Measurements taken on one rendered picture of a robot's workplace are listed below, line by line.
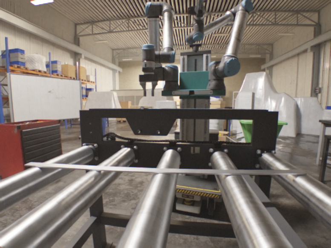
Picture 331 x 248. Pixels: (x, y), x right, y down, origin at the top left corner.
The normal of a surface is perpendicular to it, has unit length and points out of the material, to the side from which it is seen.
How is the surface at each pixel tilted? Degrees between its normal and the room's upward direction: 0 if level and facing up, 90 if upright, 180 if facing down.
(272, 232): 3
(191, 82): 90
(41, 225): 42
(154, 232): 37
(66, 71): 90
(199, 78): 90
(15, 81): 90
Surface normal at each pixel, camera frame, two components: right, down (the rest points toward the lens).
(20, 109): 0.84, 0.07
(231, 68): 0.27, 0.20
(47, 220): 0.66, -0.73
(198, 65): -0.32, 0.12
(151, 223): 0.33, -0.93
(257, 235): -0.51, -0.86
